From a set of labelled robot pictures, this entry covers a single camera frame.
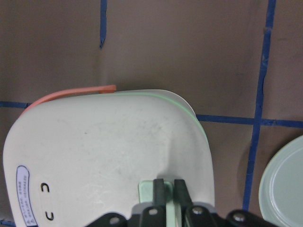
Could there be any white rice cooker orange handle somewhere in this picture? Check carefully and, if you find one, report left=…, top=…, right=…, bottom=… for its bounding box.
left=3, top=90, right=215, bottom=227

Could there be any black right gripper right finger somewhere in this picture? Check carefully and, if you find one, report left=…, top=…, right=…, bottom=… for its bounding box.
left=174, top=179, right=219, bottom=227

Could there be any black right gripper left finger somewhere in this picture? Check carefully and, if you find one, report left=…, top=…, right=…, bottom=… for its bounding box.
left=138, top=179, right=166, bottom=227

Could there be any green plate near right arm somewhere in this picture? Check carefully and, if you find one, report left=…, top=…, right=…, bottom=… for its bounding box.
left=258, top=136, right=303, bottom=227

